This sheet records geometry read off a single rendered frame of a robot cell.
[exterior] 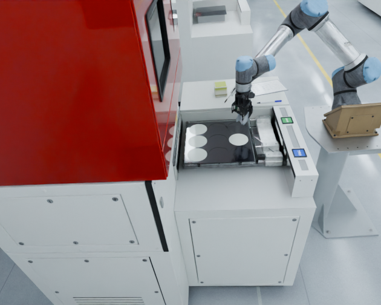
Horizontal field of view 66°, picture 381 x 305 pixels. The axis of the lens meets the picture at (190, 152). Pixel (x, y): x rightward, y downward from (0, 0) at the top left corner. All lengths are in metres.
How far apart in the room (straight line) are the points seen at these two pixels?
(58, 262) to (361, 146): 1.57
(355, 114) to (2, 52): 1.53
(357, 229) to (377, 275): 0.33
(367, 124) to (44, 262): 1.71
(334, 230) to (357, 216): 0.22
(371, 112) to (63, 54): 1.48
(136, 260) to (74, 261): 0.27
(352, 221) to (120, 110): 2.02
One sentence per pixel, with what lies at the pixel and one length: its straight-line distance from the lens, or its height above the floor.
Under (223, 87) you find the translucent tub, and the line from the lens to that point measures 1.77.
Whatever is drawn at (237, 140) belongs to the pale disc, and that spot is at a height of 0.90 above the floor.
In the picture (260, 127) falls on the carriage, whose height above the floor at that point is 0.88.
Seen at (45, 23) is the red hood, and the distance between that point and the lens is 0.73.
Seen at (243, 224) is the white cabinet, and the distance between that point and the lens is 1.43.
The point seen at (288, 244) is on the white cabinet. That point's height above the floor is 0.54.
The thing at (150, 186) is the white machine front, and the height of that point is 1.20.
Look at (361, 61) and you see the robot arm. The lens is 1.71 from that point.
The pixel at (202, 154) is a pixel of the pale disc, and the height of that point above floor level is 0.90.
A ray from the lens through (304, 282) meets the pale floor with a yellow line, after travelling 2.13.
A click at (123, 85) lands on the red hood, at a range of 0.73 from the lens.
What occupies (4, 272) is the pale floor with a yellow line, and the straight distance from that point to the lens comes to 2.60.
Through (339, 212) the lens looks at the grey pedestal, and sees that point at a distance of 2.49.
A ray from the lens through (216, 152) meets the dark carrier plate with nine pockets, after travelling 1.48.
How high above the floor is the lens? 1.87
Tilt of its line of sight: 40 degrees down
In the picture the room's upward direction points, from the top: 7 degrees counter-clockwise
